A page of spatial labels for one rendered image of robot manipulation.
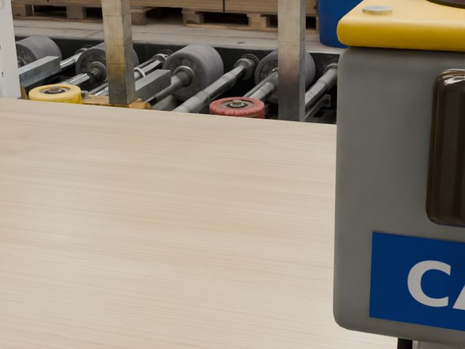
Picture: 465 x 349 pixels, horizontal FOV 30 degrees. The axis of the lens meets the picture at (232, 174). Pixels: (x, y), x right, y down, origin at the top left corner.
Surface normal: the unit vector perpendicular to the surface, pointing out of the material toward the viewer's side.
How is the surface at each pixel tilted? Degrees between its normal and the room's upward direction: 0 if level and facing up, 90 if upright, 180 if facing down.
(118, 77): 90
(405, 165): 90
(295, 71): 90
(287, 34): 90
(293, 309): 0
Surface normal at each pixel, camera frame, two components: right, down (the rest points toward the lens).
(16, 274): -0.02, -0.94
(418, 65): -0.32, 0.08
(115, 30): -0.33, 0.34
